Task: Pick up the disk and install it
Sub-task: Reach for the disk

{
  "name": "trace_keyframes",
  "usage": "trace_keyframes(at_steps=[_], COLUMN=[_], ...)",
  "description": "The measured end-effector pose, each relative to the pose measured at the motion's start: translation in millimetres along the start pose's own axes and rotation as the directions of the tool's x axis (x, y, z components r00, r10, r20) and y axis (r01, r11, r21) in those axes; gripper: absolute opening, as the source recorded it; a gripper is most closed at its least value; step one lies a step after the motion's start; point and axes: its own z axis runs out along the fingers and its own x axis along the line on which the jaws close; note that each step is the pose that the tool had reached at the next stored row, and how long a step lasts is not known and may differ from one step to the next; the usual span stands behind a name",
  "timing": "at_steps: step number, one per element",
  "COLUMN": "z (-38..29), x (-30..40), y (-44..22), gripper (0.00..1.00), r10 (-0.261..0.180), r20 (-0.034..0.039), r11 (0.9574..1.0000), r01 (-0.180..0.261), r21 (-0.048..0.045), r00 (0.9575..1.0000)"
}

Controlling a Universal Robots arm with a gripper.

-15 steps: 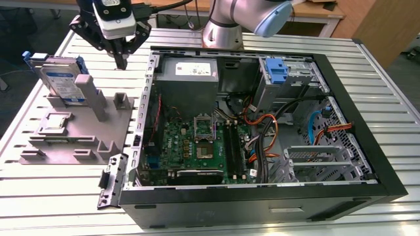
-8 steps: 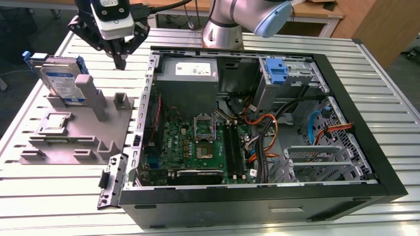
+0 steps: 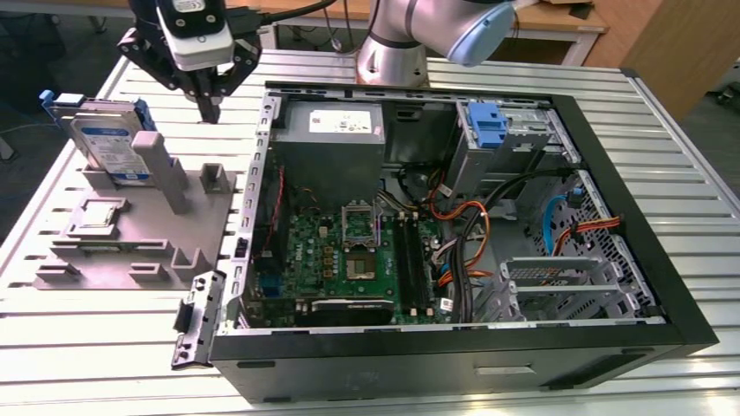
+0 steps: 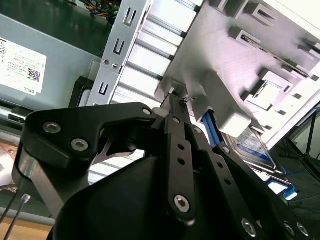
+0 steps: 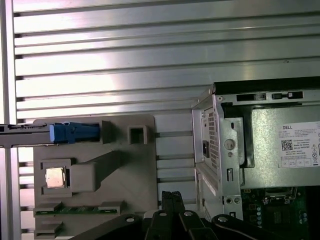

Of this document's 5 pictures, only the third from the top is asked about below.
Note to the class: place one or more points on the metal disk bay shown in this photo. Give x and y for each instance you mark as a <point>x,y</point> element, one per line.
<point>549,262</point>

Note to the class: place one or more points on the black PC case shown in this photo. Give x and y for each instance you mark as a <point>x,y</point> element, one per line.
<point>404,372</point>

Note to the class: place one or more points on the black graphics card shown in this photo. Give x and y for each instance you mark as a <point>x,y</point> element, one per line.
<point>352,312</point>

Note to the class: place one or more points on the RAM slot with white clips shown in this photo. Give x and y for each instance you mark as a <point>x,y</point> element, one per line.
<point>421,262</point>
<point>406,262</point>

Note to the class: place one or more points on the blue plastic drive latch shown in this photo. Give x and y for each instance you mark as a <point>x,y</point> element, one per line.
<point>486,125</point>

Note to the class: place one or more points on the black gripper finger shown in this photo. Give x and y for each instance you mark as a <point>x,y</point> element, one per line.
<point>144,52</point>
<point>245,56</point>

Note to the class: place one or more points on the wooden desk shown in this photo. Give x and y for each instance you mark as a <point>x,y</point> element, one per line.
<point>554,19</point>

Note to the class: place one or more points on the black office chair base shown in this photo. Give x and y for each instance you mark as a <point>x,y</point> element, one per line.
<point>729,93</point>

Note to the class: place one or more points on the green RAM stick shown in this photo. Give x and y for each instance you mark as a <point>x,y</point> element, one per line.
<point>106,248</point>

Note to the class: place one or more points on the hinged metal rear bracket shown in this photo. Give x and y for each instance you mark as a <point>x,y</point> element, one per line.
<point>198,320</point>

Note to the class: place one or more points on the metal optical drive cage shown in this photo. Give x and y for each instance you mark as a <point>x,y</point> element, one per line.
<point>490,169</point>

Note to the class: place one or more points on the grey parts rack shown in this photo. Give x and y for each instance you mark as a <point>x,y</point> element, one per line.
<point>156,234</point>

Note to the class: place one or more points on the silver CPU chip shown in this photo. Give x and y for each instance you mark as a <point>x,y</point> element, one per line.
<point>97,215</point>

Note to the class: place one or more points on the grey power supply unit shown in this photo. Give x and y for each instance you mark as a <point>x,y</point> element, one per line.
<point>329,169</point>

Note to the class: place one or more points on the green motherboard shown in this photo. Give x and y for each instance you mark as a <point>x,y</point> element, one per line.
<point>314,277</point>

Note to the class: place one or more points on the CPU socket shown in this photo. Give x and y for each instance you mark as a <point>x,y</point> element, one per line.
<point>365,268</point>

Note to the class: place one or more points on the hard disk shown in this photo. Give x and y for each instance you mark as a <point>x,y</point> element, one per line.
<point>106,143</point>

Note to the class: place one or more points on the wooden cabinet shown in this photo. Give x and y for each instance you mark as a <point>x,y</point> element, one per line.
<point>681,52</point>

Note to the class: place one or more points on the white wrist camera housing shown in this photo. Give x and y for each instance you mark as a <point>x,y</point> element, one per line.
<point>198,47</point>

